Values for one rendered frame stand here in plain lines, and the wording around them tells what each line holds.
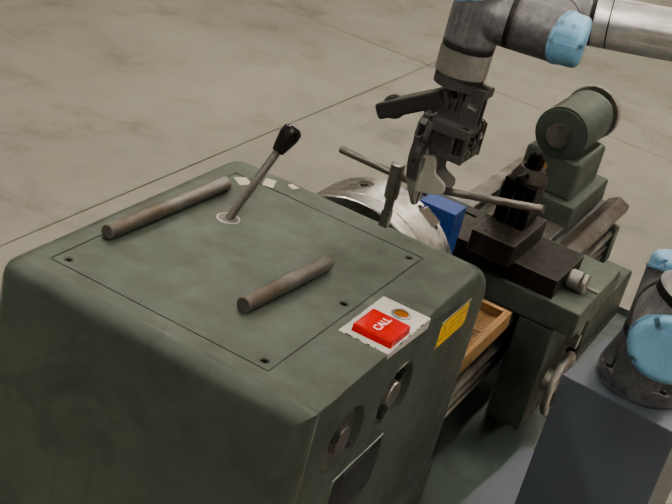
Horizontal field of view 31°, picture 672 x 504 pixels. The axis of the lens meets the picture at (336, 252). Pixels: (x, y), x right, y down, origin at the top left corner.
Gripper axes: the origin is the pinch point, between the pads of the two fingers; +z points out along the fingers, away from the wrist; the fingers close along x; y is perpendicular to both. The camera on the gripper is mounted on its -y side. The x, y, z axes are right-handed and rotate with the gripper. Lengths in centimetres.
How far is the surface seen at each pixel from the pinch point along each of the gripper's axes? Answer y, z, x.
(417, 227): -3.4, 12.6, 16.4
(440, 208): -12, 23, 50
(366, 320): 8.6, 7.1, -27.5
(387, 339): 12.8, 7.2, -29.4
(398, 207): -7.6, 10.7, 16.4
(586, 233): 2, 48, 126
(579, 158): -7, 31, 130
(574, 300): 15, 41, 75
